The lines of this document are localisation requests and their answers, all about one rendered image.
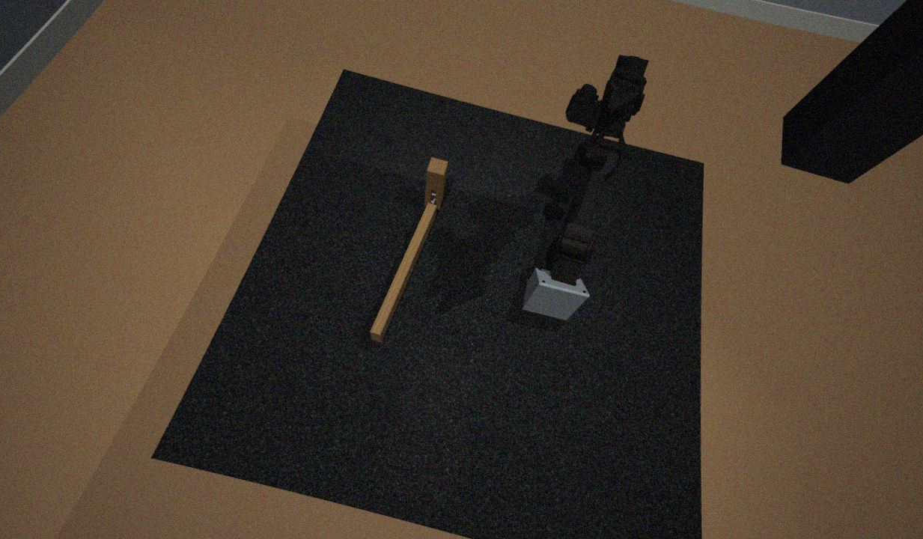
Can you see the brown wooden board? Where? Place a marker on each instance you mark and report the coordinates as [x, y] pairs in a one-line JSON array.
[[404, 271]]

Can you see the brown wooden post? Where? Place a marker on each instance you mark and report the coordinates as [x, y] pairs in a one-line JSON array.
[[435, 182]]

